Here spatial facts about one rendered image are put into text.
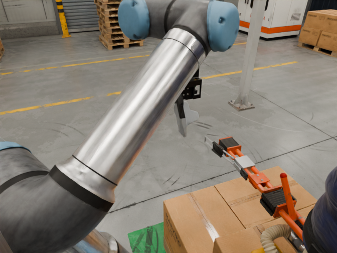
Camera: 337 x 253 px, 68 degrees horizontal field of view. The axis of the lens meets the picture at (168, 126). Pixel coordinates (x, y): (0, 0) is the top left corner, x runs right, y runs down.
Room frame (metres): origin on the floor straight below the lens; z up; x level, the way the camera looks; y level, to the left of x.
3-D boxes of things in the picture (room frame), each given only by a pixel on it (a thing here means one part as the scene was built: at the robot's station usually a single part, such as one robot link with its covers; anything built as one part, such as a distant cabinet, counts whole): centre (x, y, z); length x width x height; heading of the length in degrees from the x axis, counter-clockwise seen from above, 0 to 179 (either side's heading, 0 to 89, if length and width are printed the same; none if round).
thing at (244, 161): (0.82, -0.33, 1.17); 0.07 x 0.07 x 0.04; 19
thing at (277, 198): (0.62, -0.40, 1.18); 0.10 x 0.08 x 0.06; 109
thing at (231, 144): (0.95, -0.29, 1.18); 0.08 x 0.07 x 0.05; 19
